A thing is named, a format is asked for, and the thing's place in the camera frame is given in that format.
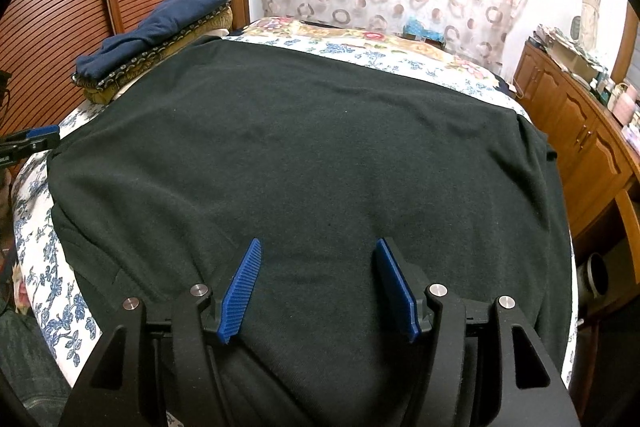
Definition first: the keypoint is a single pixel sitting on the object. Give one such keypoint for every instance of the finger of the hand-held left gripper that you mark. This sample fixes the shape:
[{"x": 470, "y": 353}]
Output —
[
  {"x": 42, "y": 133},
  {"x": 35, "y": 147}
]

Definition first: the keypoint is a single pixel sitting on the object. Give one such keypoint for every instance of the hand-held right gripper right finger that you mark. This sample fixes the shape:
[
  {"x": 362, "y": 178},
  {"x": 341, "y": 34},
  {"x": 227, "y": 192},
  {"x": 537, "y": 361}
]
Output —
[{"x": 397, "y": 292}]

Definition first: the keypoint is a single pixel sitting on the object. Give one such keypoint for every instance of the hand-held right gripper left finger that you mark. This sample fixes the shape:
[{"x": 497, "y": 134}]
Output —
[{"x": 240, "y": 292}]

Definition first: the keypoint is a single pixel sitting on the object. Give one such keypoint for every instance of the black t-shirt white print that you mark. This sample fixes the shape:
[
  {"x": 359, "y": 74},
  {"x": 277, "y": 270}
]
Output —
[{"x": 300, "y": 157}]

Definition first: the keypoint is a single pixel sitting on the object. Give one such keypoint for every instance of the olive patterned folded blanket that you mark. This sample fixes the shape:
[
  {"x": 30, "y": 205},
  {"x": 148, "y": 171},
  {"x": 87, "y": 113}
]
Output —
[{"x": 100, "y": 94}]

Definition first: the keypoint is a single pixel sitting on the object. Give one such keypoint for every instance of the white blue floral bed sheet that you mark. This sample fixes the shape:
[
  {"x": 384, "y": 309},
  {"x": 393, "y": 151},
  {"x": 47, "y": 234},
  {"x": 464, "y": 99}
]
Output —
[{"x": 50, "y": 287}]

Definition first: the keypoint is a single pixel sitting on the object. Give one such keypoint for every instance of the folded navy blue cloth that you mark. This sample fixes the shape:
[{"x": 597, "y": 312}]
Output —
[{"x": 150, "y": 32}]

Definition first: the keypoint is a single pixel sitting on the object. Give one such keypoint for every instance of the grey pipe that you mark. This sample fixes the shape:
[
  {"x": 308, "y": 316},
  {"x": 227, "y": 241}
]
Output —
[{"x": 595, "y": 279}]

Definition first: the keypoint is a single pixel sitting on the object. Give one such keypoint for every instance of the person's clothed body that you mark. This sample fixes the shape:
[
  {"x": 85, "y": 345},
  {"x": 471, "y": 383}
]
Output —
[{"x": 25, "y": 357}]

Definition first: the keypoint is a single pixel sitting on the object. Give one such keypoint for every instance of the wooden cabinet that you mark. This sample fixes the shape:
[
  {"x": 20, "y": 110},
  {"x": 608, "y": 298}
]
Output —
[{"x": 575, "y": 132}]

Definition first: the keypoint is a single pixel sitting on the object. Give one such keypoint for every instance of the blue plastic bag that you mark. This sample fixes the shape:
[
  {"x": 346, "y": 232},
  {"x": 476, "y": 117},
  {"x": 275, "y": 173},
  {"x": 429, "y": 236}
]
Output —
[{"x": 422, "y": 30}]

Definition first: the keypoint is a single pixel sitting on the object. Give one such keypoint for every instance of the beige flowered blanket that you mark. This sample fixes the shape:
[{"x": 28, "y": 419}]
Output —
[{"x": 300, "y": 27}]

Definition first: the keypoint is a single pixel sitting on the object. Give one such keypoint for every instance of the cardboard box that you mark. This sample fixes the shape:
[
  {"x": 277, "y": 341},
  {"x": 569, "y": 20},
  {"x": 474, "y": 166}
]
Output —
[{"x": 572, "y": 57}]

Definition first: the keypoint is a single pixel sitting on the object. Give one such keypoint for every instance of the pink container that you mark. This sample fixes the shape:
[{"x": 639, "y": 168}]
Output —
[{"x": 625, "y": 104}]

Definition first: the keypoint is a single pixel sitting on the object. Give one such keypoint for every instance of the green hand fan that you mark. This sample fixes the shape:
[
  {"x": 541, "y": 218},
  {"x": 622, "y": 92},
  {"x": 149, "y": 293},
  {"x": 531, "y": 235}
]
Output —
[{"x": 576, "y": 25}]

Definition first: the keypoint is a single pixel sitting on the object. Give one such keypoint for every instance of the wooden window frame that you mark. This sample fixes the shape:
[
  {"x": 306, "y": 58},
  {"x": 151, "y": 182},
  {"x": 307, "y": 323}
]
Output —
[{"x": 627, "y": 37}]

